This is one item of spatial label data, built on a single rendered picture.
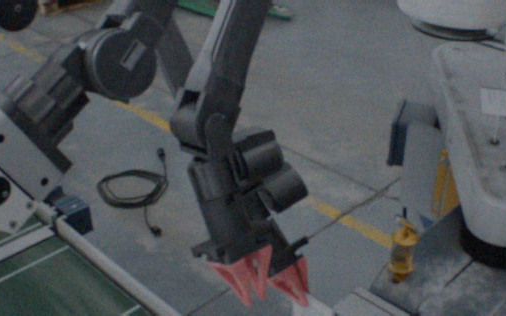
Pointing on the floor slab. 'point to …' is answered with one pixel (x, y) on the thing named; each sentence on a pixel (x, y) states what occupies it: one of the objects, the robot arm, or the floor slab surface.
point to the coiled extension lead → (137, 196)
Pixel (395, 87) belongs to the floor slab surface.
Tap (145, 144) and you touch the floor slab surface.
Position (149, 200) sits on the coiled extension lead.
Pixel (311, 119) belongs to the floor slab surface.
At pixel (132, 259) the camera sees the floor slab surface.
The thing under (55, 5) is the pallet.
